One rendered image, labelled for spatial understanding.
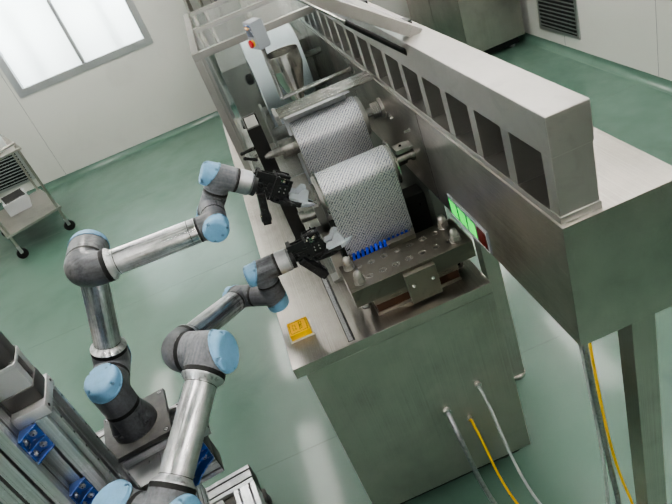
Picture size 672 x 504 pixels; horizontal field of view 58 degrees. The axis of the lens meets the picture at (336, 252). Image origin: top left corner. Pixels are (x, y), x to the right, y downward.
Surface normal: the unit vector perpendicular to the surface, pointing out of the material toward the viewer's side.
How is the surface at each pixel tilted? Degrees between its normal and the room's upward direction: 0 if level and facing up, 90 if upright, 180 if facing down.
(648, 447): 90
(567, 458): 0
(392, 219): 90
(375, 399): 90
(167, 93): 90
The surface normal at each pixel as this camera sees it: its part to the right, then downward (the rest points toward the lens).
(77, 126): 0.24, 0.47
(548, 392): -0.32, -0.79
